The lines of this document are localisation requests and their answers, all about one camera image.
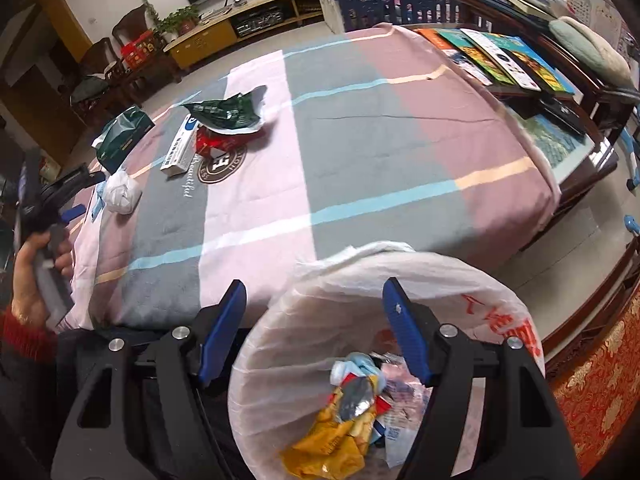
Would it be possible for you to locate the pink plastic bag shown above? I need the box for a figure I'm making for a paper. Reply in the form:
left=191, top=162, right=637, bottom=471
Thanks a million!
left=381, top=358, right=432, bottom=429

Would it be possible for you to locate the yellow snack bag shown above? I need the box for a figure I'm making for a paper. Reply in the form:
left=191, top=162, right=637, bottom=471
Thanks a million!
left=280, top=388, right=376, bottom=479

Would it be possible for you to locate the clear crushed plastic bottle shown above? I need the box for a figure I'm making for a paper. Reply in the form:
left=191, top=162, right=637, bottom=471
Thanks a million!
left=383, top=420, right=422, bottom=468

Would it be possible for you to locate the white printed trash bag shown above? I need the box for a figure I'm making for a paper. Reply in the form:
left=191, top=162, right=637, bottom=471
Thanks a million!
left=228, top=250, right=544, bottom=479

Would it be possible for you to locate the person's left hand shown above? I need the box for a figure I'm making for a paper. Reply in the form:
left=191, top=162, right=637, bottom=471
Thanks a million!
left=11, top=231, right=74, bottom=330

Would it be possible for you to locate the white crumpled tissue ball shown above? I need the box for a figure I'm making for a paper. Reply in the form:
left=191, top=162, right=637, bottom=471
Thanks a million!
left=98, top=169, right=142, bottom=216

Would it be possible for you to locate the red gold floral chair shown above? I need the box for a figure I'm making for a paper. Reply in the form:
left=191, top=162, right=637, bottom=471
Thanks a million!
left=544, top=240, right=639, bottom=474

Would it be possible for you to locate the dark green tissue pack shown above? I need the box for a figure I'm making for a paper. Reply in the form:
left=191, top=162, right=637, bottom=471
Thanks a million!
left=92, top=105, right=154, bottom=174

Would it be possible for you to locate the white blue toothpaste box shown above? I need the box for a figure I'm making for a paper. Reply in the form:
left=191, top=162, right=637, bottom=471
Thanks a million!
left=160, top=115, right=198, bottom=178

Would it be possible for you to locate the dark wooden chair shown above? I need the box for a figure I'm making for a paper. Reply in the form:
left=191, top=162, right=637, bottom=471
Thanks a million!
left=58, top=4, right=181, bottom=127

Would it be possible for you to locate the red circular-logo wrapper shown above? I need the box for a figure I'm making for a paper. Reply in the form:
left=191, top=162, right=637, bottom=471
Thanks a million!
left=195, top=126, right=264, bottom=184

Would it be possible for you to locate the red gift box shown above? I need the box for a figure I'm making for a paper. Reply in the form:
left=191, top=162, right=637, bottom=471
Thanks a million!
left=120, top=29, right=160, bottom=70

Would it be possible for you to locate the dark green foil wrapper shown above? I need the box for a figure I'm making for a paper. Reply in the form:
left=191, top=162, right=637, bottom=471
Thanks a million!
left=183, top=86, right=268, bottom=136

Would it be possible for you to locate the potted green plant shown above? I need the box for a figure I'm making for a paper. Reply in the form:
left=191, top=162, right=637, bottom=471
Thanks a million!
left=156, top=6, right=201, bottom=37

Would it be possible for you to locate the blue kids desk chair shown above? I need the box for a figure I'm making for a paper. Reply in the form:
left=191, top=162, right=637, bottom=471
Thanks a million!
left=620, top=128, right=640, bottom=238

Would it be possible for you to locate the wooden TV cabinet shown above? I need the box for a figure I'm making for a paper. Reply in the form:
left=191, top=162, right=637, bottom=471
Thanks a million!
left=164, top=0, right=323, bottom=70

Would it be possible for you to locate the dark wooden coffee table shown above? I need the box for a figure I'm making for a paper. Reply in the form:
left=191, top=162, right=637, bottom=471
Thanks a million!
left=414, top=0, right=637, bottom=252

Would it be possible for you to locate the pink grey plaid tablecloth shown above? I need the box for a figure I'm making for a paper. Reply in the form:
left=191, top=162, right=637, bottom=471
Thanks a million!
left=63, top=25, right=560, bottom=330

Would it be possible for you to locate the black remote control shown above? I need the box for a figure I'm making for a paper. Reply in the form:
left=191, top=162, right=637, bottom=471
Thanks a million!
left=538, top=96, right=587, bottom=136

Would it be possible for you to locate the white remote control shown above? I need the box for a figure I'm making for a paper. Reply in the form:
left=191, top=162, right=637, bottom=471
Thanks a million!
left=461, top=28, right=541, bottom=91

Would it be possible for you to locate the colourful picture book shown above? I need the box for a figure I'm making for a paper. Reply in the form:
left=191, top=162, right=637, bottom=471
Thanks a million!
left=424, top=28, right=574, bottom=94

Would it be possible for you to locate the green cushion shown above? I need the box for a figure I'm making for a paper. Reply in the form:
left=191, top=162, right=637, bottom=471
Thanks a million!
left=548, top=16, right=634, bottom=88

